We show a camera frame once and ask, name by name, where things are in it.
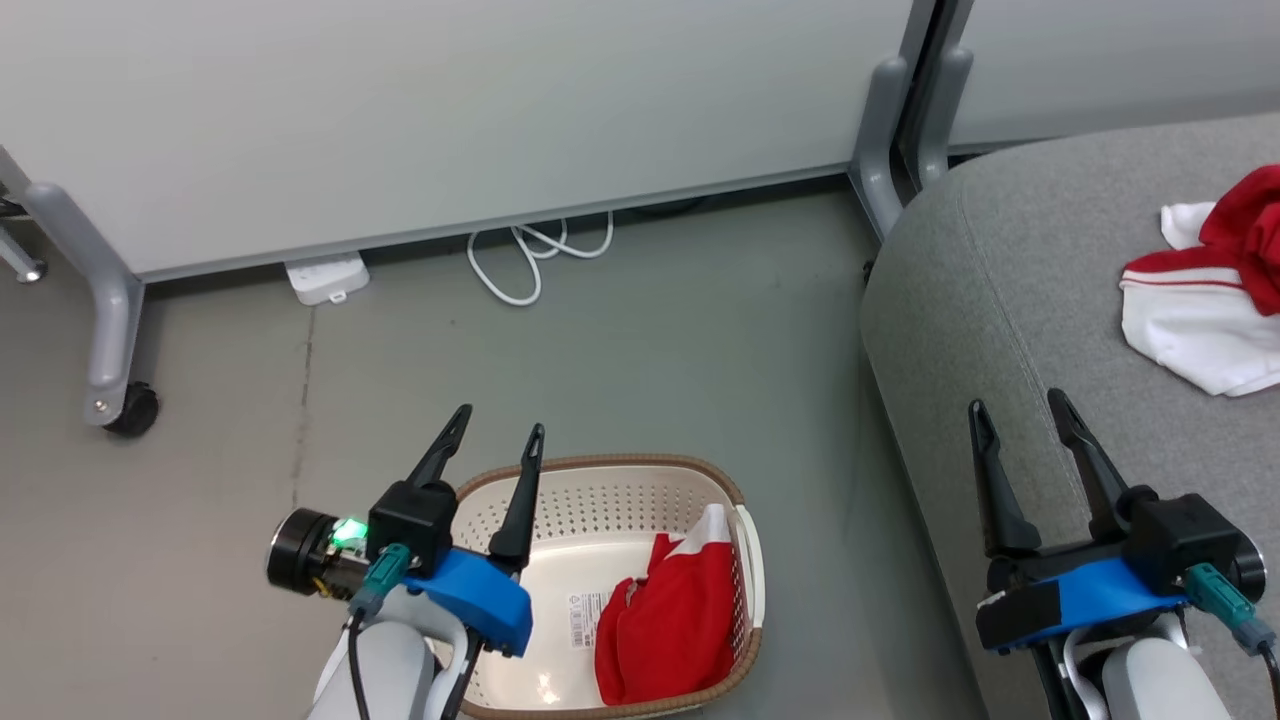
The red and white shirt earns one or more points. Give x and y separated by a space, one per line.
1190 320

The red garment with white patch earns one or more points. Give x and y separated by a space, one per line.
670 620

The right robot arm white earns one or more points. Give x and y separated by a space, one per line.
1150 680

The black caster wheel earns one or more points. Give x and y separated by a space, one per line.
135 410

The white power strip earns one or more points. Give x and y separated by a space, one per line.
325 278

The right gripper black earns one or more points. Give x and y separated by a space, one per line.
1180 530

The white barcode sticker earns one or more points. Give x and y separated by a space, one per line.
588 620

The white perforated laundry basket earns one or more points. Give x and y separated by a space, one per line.
600 520

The blue left camera mount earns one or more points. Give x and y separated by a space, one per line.
480 595

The blue right camera mount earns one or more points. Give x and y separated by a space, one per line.
1100 595

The large white partition panel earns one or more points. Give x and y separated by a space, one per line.
450 110

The grey partition foot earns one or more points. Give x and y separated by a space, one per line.
878 140
940 110

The long grey partition leg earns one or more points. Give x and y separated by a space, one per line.
105 310

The grey fabric sofa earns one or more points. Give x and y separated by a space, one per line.
1000 300

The grey metal table leg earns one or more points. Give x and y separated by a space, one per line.
18 258

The narrow white partition panel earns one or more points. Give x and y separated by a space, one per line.
1120 60

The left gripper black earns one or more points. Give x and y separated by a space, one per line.
415 515

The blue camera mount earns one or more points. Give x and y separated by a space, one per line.
1100 595
480 595

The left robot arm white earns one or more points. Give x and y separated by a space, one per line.
385 665

